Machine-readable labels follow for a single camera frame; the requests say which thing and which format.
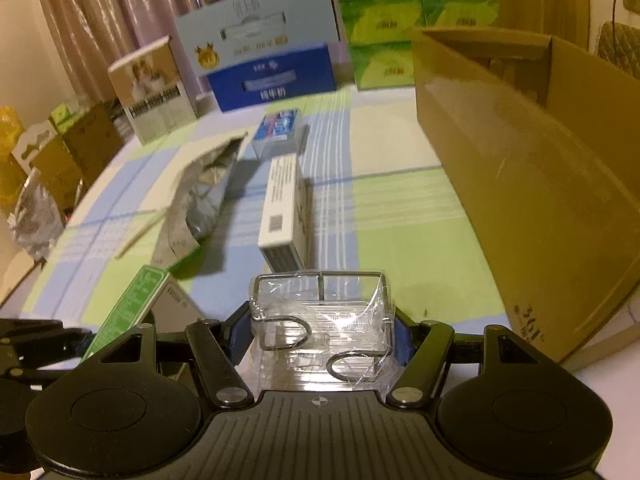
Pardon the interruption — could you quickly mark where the dark blue carton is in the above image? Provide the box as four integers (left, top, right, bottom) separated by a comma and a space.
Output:
206, 44, 338, 113

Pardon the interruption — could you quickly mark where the checked cloth desktop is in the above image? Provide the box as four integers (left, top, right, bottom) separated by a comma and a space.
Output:
0, 57, 640, 396

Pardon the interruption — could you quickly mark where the pink curtain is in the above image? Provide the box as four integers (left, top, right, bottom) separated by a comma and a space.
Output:
32, 0, 201, 111

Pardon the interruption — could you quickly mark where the wooden stick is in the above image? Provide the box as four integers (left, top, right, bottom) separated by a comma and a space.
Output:
114, 212, 166, 261

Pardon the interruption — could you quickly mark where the blue white box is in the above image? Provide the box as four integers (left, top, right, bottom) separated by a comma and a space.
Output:
251, 108, 303, 161

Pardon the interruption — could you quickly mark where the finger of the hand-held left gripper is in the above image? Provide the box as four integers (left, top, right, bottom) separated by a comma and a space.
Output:
0, 317, 99, 387

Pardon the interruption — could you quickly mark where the plain brown cardboard box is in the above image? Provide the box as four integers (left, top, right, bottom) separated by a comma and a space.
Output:
62, 101, 126, 171

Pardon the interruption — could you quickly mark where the beige pet print box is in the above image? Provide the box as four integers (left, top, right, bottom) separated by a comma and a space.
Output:
107, 36, 198, 146

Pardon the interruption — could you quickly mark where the cardboard box with white flap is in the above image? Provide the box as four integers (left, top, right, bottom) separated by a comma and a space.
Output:
11, 122, 86, 211

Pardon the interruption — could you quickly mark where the light blue carton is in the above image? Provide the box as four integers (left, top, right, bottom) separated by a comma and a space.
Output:
174, 0, 347, 78

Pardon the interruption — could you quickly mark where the small green packet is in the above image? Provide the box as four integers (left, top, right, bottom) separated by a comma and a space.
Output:
48, 102, 83, 136

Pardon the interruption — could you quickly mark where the yellow plastic bag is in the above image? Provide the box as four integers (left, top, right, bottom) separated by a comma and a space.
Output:
0, 106, 28, 213

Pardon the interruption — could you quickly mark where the silver foil bag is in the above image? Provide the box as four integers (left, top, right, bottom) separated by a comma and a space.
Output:
152, 132, 249, 273

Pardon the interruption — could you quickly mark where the crumpled silver bag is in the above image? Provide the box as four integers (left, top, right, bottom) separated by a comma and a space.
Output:
7, 170, 66, 261

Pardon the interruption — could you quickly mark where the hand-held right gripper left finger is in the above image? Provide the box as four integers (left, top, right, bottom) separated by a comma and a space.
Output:
82, 302, 256, 409

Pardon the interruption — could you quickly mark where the clear plastic box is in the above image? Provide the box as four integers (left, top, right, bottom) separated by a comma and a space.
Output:
248, 270, 398, 393

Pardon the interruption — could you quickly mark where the green box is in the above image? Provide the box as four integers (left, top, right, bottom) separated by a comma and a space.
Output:
80, 266, 206, 363

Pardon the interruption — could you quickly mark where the long white box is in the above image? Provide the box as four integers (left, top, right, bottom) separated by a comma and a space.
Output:
257, 154, 310, 273

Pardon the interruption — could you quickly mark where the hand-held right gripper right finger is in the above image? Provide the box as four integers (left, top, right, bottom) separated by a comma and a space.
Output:
385, 307, 567, 409

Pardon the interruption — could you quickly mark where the bundle of green tissue packs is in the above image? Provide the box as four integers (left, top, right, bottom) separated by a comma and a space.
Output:
327, 0, 501, 92

